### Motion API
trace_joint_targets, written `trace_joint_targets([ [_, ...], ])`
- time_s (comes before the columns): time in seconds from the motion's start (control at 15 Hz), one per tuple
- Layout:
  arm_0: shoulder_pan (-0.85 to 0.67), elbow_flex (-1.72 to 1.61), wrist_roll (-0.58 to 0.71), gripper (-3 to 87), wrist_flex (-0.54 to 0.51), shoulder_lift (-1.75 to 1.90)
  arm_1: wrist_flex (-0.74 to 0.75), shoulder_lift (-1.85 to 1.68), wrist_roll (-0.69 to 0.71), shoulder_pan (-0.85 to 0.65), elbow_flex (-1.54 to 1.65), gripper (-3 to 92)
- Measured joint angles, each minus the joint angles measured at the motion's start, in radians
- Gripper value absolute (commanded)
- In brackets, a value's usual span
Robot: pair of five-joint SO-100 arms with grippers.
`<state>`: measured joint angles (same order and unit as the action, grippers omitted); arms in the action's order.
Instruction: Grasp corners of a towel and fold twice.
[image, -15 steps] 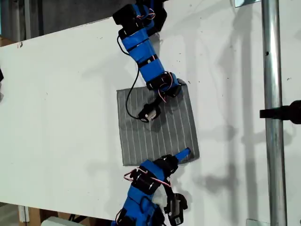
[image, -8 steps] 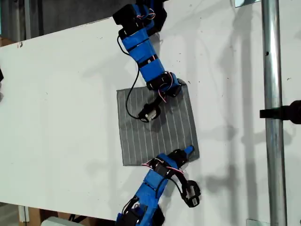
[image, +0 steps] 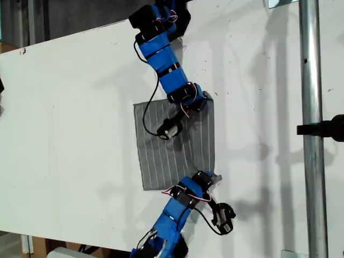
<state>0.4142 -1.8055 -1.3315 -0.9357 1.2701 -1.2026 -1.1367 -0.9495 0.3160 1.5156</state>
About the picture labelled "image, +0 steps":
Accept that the grey white-striped towel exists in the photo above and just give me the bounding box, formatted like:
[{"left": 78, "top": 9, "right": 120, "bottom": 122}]
[{"left": 133, "top": 90, "right": 223, "bottom": 192}]

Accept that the black clamp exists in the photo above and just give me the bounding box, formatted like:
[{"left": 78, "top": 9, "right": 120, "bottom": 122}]
[{"left": 296, "top": 114, "right": 344, "bottom": 142}]

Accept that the white plastic container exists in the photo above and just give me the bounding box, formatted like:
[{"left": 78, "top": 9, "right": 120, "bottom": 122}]
[{"left": 47, "top": 247, "right": 95, "bottom": 258}]

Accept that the brown cardboard box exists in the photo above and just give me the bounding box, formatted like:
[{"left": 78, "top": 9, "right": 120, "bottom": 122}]
[
  {"left": 31, "top": 236, "right": 115, "bottom": 258},
  {"left": 0, "top": 40, "right": 20, "bottom": 55}
]

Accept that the white table leg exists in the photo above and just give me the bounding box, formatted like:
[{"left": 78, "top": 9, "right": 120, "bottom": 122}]
[{"left": 20, "top": 234, "right": 34, "bottom": 254}]

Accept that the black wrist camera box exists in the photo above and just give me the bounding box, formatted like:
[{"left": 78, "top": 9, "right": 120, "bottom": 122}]
[
  {"left": 208, "top": 200, "right": 237, "bottom": 237},
  {"left": 156, "top": 109, "right": 189, "bottom": 141}
]

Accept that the black camera cable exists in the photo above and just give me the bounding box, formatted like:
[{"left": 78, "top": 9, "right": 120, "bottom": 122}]
[
  {"left": 133, "top": 40, "right": 163, "bottom": 137},
  {"left": 195, "top": 206, "right": 225, "bottom": 237}
]

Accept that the steel post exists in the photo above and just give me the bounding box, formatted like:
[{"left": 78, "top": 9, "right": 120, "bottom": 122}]
[{"left": 298, "top": 0, "right": 329, "bottom": 258}]

